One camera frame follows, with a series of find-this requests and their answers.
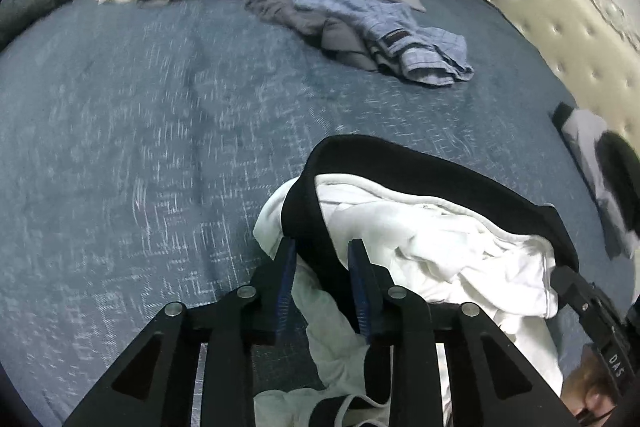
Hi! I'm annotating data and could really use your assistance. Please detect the white polo shirt black trim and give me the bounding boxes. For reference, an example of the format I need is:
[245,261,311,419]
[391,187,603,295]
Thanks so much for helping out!
[252,134,581,427]

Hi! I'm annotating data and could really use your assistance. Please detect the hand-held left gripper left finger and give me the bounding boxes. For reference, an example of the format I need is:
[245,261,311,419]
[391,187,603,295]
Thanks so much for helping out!
[65,237,298,427]

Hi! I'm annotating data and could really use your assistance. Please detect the cream tufted headboard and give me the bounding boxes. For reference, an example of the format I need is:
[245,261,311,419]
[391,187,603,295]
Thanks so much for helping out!
[470,0,640,188]

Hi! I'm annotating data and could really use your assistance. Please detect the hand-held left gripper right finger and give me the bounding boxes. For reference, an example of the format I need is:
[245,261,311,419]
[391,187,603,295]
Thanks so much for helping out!
[348,238,576,427]

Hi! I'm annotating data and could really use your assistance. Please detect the person's right hand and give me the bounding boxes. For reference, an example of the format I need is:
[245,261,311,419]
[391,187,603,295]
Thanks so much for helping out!
[562,347,626,427]

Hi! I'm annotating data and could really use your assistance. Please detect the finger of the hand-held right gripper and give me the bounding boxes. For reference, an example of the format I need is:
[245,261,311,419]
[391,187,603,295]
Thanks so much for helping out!
[550,264,601,323]

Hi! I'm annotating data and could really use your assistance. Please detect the folded grey garment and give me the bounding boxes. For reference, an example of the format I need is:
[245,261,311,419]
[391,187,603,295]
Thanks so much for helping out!
[550,102,640,258]

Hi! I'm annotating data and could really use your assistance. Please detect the dark grey garment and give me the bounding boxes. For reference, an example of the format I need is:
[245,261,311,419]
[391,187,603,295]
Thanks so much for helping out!
[242,0,381,72]

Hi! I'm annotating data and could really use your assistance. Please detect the blue checked shorts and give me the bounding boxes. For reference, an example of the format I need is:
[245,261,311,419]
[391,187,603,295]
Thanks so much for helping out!
[290,0,475,86]

